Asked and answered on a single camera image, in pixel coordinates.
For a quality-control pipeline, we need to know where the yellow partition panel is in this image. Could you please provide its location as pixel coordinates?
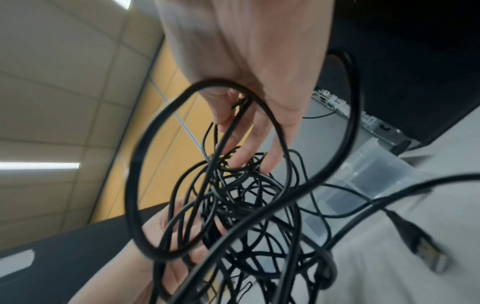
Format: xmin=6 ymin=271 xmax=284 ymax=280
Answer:
xmin=89 ymin=38 xmax=241 ymax=224

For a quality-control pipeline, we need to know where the black monitor with square stand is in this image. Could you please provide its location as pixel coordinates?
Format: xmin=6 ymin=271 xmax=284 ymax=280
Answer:
xmin=0 ymin=204 xmax=170 ymax=304

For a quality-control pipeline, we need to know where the tangle of black cables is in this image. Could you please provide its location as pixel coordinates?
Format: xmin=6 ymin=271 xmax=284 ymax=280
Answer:
xmin=123 ymin=50 xmax=480 ymax=304

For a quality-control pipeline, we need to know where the clear plastic compartment box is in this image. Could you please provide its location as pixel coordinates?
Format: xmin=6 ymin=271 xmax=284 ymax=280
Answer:
xmin=299 ymin=139 xmax=429 ymax=238

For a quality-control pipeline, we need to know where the person's right hand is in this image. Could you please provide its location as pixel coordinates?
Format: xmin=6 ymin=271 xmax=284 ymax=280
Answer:
xmin=155 ymin=0 xmax=335 ymax=175

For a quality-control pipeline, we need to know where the black desktop computer tower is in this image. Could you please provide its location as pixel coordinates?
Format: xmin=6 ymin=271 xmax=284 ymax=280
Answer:
xmin=310 ymin=0 xmax=480 ymax=151

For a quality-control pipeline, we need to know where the grey desk partition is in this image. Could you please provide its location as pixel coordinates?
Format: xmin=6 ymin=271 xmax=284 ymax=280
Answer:
xmin=295 ymin=98 xmax=371 ymax=167

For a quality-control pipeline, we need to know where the person's left hand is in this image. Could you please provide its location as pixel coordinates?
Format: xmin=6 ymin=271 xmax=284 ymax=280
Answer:
xmin=69 ymin=196 xmax=230 ymax=304

